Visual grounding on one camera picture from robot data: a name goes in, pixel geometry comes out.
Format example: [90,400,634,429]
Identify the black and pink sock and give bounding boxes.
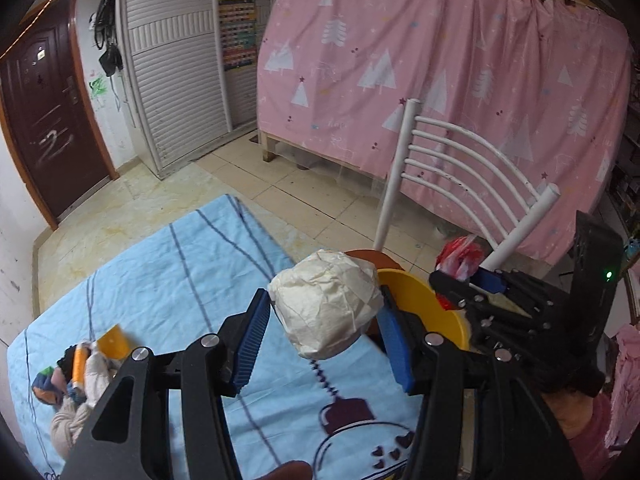
[54,345,76,396]

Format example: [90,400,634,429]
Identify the brown round seat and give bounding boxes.
[344,248,404,356]

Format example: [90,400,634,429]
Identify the pink tree-print curtain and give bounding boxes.
[256,0,632,267]

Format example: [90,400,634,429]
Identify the white cloth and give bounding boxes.
[82,349,121,409]

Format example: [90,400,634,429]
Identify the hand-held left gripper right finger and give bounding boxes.
[377,284,586,480]

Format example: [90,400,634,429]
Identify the multicoloured cloth ball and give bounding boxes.
[31,366,63,407]

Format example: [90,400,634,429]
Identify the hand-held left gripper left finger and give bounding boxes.
[59,287,273,480]

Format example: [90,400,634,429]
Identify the person's right forearm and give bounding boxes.
[541,389,615,480]

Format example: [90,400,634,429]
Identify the pink hanging garment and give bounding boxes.
[602,322,640,457]

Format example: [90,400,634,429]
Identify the colourful wall chart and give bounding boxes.
[218,0,259,73]

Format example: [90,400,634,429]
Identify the red plastic bag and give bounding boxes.
[434,233,487,311]

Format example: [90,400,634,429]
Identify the brown round object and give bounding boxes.
[249,460,314,480]

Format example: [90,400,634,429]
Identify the white slatted wardrobe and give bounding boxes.
[114,0,273,179]

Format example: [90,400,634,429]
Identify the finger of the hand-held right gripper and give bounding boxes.
[428,270,531,333]
[470,266,568,313]

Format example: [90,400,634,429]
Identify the white metal chair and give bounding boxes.
[374,99,561,272]

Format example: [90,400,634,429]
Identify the small yellow plastic cup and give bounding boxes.
[96,325,132,361]

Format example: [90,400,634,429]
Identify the dark brown door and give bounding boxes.
[0,0,121,232]

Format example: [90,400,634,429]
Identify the light blue printed blanket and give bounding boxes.
[7,193,427,480]

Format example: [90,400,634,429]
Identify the wooden bed frame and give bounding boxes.
[257,127,388,182]

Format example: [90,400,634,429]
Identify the beige knitted cloth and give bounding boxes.
[49,402,96,461]

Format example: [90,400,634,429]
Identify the white paper ball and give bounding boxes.
[268,249,385,361]

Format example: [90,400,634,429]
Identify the black hanging bags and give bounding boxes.
[91,0,124,77]

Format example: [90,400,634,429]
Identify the yellow plastic bin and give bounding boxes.
[378,268,471,353]

